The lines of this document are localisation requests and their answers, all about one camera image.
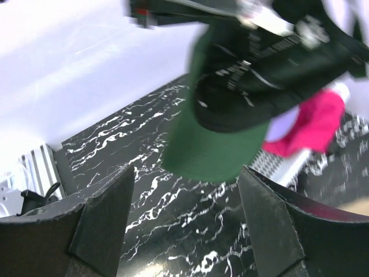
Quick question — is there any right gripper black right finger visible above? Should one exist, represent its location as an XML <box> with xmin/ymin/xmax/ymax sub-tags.
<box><xmin>239</xmin><ymin>166</ymin><xmax>368</xmax><ymax>276</ymax></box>

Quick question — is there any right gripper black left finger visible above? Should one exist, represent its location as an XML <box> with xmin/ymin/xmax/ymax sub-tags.
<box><xmin>1</xmin><ymin>166</ymin><xmax>134</xmax><ymax>276</ymax></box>

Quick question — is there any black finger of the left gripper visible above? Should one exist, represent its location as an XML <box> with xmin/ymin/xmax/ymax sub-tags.
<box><xmin>126</xmin><ymin>0</ymin><xmax>238</xmax><ymax>28</ymax></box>

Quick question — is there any beige baseball cap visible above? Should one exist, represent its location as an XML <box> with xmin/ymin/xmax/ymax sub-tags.
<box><xmin>338</xmin><ymin>197</ymin><xmax>369</xmax><ymax>216</ymax></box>

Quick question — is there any dark green cap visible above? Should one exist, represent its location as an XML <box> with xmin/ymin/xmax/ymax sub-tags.
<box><xmin>162</xmin><ymin>1</ymin><xmax>368</xmax><ymax>182</ymax></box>

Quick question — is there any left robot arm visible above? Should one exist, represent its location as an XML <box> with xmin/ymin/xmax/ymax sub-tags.
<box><xmin>1</xmin><ymin>1</ymin><xmax>226</xmax><ymax>217</ymax></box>

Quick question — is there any white plastic basket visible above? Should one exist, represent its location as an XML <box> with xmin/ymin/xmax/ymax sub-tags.
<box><xmin>249</xmin><ymin>82</ymin><xmax>351</xmax><ymax>188</ymax></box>

